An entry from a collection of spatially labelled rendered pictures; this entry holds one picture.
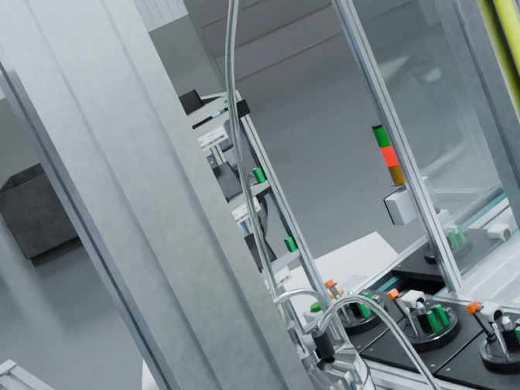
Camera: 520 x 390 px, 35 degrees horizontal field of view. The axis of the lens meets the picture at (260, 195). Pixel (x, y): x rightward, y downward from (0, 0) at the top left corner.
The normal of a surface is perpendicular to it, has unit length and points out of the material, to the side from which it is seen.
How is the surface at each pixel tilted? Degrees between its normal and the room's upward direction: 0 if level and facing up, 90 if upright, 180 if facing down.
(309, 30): 90
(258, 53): 90
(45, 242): 90
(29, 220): 90
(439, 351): 0
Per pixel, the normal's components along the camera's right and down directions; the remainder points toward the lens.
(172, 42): 0.12, 0.22
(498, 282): 0.53, 0.00
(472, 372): -0.40, -0.88
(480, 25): -0.75, 0.47
